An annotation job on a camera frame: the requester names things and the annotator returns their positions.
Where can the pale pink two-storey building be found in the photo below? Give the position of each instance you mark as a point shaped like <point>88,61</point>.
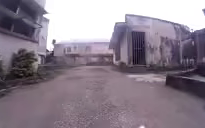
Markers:
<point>85,50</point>

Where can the grey-brown paved road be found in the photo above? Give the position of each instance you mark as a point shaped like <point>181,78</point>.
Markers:
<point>96,100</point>

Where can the stained pale building, grey roof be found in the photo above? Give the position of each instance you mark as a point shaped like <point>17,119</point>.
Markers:
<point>153,43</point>

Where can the robot's own part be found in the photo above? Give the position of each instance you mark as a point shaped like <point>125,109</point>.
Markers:
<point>142,126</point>

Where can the large pale building with awnings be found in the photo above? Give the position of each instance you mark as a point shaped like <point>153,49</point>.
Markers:
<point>10,36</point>

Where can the dark shed with sloped roof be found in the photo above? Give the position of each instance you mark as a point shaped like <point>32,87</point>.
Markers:
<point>203,46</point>

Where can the low concrete wall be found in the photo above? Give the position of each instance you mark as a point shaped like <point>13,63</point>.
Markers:
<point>186,84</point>

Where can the low dark kerb wall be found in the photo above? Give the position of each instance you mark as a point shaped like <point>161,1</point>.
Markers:
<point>10,87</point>

